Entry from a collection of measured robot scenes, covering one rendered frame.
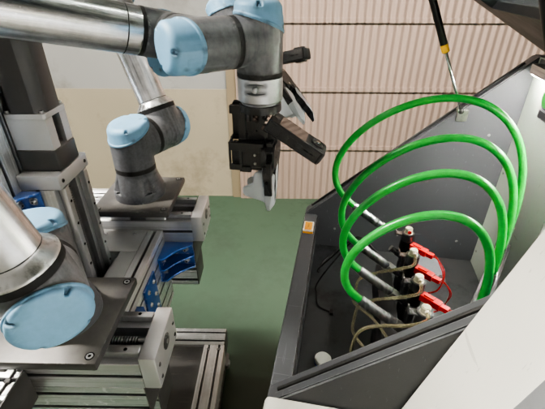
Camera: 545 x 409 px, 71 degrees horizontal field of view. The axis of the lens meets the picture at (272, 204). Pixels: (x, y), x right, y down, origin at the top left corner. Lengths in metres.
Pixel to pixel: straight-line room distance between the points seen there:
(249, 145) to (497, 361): 0.46
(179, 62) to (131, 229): 0.78
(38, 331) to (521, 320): 0.60
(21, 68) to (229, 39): 0.45
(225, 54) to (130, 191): 0.68
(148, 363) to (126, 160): 0.57
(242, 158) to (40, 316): 0.38
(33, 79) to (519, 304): 0.87
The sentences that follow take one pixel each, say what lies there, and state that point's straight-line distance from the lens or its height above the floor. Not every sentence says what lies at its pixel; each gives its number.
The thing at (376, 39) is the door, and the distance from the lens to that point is 2.89.
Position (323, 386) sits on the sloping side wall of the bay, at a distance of 0.71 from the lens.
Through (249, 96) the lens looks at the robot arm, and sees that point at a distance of 0.63.
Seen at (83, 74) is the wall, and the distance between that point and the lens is 3.24.
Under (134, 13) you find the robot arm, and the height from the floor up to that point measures 1.57.
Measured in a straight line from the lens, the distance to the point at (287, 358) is 0.83.
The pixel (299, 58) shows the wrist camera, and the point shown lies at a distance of 0.92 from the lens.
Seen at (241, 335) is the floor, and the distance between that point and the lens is 2.12.
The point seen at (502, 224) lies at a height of 1.26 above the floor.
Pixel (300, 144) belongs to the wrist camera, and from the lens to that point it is 0.65.
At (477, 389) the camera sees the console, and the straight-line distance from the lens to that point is 0.55.
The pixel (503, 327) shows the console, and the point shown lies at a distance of 0.53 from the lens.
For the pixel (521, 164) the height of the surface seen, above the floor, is 1.31.
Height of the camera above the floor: 1.61
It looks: 31 degrees down
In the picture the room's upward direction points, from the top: straight up
